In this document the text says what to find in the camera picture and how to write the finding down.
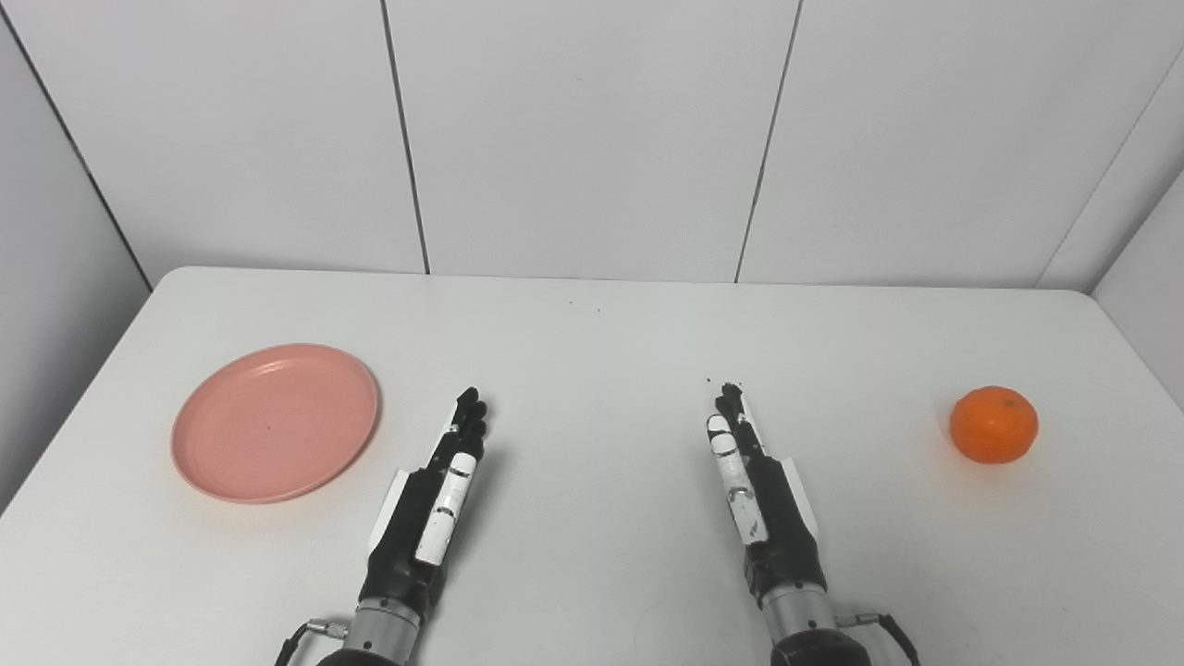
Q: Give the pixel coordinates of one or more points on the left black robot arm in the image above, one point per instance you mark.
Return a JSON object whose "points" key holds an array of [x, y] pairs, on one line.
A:
{"points": [[384, 634]]}

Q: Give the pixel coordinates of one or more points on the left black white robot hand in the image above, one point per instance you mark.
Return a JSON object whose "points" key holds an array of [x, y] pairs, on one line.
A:
{"points": [[412, 518]]}

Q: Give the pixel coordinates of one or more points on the pink round plate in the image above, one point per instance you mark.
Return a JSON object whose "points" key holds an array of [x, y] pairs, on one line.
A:
{"points": [[275, 424]]}

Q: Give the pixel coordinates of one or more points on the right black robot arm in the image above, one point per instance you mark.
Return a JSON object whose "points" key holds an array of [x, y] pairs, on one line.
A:
{"points": [[809, 629]]}

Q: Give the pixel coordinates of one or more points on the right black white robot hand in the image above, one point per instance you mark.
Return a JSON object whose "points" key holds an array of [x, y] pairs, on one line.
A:
{"points": [[782, 518]]}

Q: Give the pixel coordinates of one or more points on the orange fruit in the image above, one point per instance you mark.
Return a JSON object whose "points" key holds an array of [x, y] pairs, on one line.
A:
{"points": [[993, 425]]}

